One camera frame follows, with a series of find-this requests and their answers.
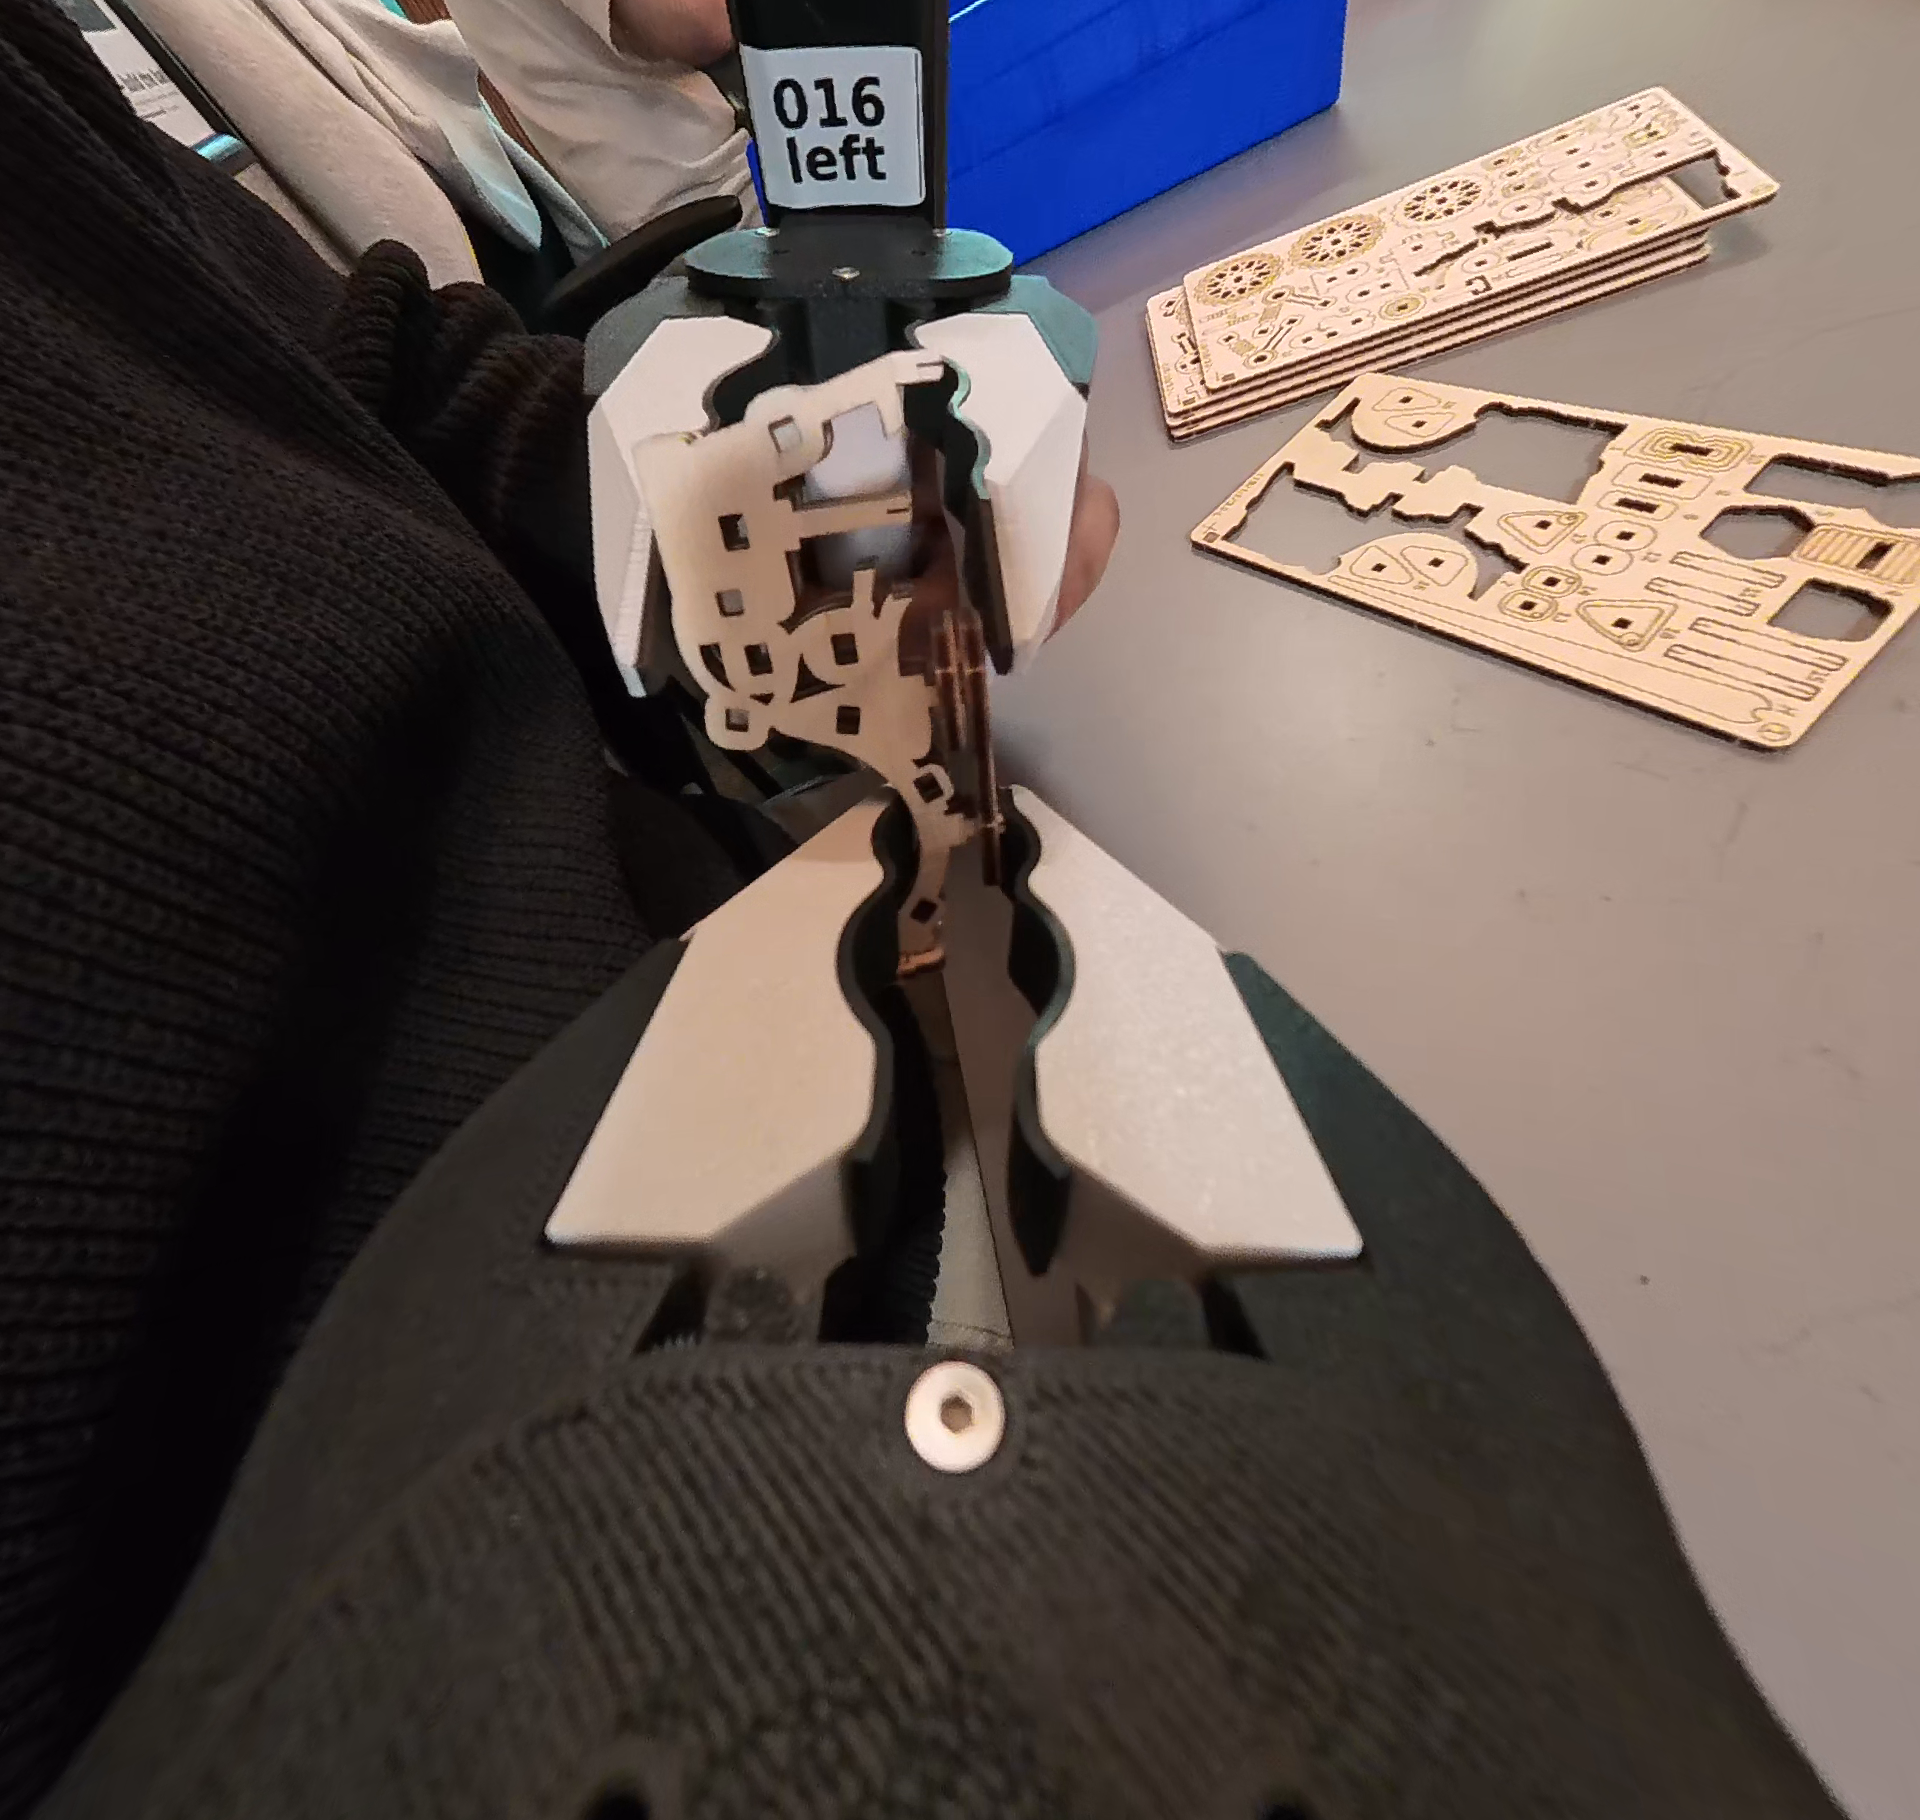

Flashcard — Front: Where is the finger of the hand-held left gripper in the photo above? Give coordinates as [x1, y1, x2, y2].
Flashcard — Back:
[589, 321, 779, 700]
[916, 308, 1087, 678]

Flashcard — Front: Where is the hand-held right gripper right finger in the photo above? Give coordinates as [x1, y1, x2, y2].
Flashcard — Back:
[997, 785, 1366, 1343]

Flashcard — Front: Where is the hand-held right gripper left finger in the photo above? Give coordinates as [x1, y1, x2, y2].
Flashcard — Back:
[544, 788, 916, 1343]

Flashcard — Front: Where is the wooden puzzle model assembly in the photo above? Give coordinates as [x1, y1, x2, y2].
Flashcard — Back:
[632, 356, 1014, 982]

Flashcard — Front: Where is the person's left forearm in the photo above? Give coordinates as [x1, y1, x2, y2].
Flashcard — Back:
[338, 241, 707, 800]

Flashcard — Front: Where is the grey desk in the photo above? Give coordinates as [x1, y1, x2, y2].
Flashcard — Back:
[930, 0, 1920, 1820]

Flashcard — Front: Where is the person's left hand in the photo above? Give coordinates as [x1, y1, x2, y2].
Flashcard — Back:
[1053, 474, 1124, 633]

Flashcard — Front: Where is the black office chair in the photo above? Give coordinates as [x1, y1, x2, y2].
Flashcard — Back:
[541, 200, 753, 338]

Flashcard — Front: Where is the blue plastic bin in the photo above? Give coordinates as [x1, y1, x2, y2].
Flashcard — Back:
[946, 0, 1363, 261]

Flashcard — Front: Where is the punched wooden puzzle sheet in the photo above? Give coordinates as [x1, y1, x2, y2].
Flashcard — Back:
[1188, 371, 1920, 754]

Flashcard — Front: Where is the beige jacket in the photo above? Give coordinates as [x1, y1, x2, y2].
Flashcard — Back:
[44, 0, 578, 292]

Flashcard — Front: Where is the stack of wooden puzzle sheets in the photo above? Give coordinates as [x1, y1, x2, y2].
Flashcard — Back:
[1145, 85, 1781, 443]

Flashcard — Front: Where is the standing sign board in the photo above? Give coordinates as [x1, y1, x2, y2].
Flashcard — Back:
[0, 0, 249, 163]

